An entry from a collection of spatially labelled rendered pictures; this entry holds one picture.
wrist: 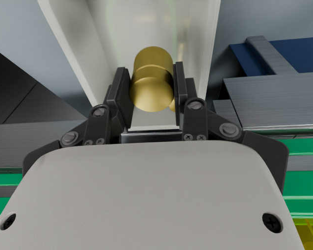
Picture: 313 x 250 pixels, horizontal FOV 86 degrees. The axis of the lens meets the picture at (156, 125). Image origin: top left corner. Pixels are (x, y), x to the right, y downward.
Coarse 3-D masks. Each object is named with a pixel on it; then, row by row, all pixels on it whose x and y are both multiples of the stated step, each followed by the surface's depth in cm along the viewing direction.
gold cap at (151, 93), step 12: (144, 48) 14; (156, 48) 14; (144, 60) 13; (156, 60) 12; (168, 60) 14; (144, 72) 11; (156, 72) 11; (168, 72) 12; (132, 84) 12; (144, 84) 12; (156, 84) 12; (168, 84) 12; (132, 96) 12; (144, 96) 12; (156, 96) 12; (168, 96) 12; (144, 108) 13; (156, 108) 13
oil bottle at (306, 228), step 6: (294, 222) 26; (300, 222) 26; (306, 222) 26; (312, 222) 26; (300, 228) 25; (306, 228) 25; (312, 228) 25; (300, 234) 25; (306, 234) 25; (312, 234) 25; (306, 240) 24; (312, 240) 24; (306, 246) 24; (312, 246) 24
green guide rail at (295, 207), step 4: (284, 200) 25; (288, 200) 25; (292, 200) 25; (296, 200) 25; (300, 200) 25; (304, 200) 25; (308, 200) 25; (312, 200) 25; (288, 204) 25; (292, 204) 25; (296, 204) 25; (300, 204) 25; (304, 204) 25; (308, 204) 24; (312, 204) 24; (288, 208) 24; (292, 208) 24; (296, 208) 24; (300, 208) 24; (304, 208) 24; (308, 208) 24; (312, 208) 24; (292, 212) 24; (296, 212) 24; (300, 212) 24; (304, 212) 24; (308, 212) 24; (312, 212) 24
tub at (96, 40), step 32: (64, 0) 18; (96, 0) 22; (128, 0) 21; (160, 0) 21; (192, 0) 21; (64, 32) 18; (96, 32) 24; (128, 32) 24; (160, 32) 24; (192, 32) 23; (96, 64) 25; (128, 64) 28; (192, 64) 25; (96, 96) 25; (160, 128) 30
